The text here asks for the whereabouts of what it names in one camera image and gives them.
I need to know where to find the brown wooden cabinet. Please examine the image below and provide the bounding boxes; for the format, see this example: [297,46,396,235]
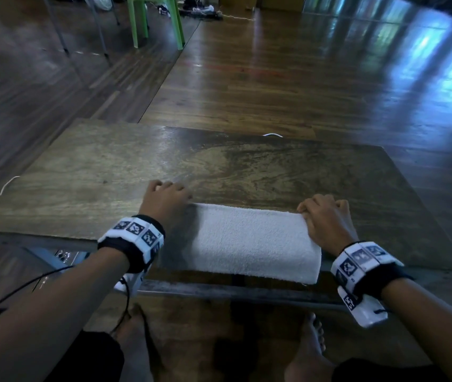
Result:
[219,0,307,13]

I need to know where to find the person's left foot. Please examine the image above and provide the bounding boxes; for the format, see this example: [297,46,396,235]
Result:
[114,304,160,382]

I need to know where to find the metal stand legs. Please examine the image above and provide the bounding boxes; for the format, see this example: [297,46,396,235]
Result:
[42,0,113,68]

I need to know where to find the person's left hand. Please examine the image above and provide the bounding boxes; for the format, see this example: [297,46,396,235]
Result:
[138,180,193,232]

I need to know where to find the green plastic chair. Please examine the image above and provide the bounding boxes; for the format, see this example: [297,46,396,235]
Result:
[126,0,186,51]

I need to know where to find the person's foot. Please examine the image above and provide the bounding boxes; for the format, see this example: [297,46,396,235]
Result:
[114,304,160,382]
[283,312,336,382]

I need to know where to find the white fan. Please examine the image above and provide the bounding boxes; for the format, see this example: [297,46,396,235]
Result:
[82,0,114,12]

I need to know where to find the white marker wrist camera band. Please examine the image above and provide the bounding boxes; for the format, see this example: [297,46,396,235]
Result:
[97,214,166,295]
[330,241,414,329]

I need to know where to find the thin black cable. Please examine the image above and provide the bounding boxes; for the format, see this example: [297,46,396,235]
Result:
[0,266,131,335]

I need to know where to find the person's right forearm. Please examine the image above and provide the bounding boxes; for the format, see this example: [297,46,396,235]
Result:
[381,277,452,382]

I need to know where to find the person's right foot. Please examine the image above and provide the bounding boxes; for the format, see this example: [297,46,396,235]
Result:
[283,312,336,382]

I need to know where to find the pile of dark shoes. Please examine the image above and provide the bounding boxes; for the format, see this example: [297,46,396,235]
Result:
[157,0,223,21]

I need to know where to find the person's left forearm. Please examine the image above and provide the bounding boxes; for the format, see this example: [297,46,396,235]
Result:
[0,247,131,382]

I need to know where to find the white towel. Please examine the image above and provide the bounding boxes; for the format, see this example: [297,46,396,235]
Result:
[158,203,323,285]

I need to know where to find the person's right hand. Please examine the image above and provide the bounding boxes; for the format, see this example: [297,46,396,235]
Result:
[297,194,360,257]

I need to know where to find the grey power strip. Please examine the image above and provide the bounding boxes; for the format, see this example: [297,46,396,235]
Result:
[22,246,91,272]

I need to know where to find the black shorts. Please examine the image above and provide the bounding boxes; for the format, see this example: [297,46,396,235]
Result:
[44,329,450,382]

